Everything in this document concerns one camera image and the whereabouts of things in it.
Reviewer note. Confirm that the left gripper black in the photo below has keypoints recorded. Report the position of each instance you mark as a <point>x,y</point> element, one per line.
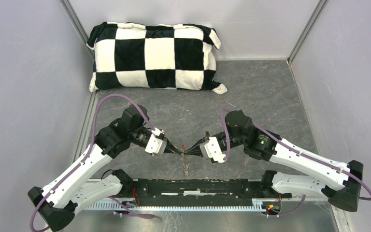
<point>170,149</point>

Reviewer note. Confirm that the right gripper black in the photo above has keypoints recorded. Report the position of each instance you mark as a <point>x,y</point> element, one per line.
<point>196,150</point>

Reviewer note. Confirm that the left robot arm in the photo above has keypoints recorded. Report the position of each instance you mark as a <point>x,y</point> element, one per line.
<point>62,199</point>

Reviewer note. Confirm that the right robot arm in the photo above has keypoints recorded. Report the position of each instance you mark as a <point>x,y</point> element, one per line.
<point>337,182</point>

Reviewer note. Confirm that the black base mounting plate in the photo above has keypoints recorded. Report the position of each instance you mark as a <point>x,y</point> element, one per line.
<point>195,192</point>

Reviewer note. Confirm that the black white checkered pillow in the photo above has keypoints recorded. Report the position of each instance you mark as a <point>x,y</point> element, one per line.
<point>161,56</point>

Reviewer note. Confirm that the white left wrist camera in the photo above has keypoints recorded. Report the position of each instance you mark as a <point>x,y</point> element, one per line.
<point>157,142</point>

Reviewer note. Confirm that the white slotted cable duct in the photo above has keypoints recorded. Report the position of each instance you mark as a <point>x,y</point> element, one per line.
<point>108,204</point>

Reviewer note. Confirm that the left aluminium frame rail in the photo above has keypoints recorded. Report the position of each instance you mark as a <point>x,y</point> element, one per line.
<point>73,17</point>

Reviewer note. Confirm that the aluminium frame rail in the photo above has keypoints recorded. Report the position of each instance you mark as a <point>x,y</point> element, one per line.
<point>73,17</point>
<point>307,30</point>

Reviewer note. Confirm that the right aluminium frame rail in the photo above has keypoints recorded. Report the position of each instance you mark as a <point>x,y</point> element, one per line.
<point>307,30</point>

